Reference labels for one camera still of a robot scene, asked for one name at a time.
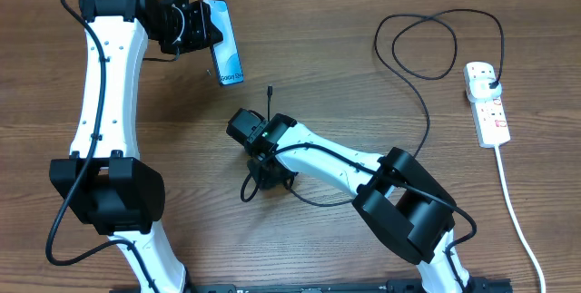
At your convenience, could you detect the blue Samsung Galaxy smartphone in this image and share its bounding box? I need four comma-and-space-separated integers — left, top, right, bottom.
203, 0, 244, 86

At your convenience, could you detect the white charger plug adapter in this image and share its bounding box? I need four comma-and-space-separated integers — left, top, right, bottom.
467, 79, 502, 103

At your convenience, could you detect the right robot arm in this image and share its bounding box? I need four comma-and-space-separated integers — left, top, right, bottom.
226, 109, 470, 292

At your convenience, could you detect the black USB-C charging cable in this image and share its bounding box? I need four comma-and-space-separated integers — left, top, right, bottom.
265, 8, 506, 208

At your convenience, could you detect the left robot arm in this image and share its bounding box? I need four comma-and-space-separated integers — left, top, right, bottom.
49, 0, 223, 292

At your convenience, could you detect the white power strip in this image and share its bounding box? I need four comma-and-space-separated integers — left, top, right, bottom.
463, 62, 510, 148

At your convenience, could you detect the white power strip cord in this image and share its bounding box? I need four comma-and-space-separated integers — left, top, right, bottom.
493, 144, 547, 293

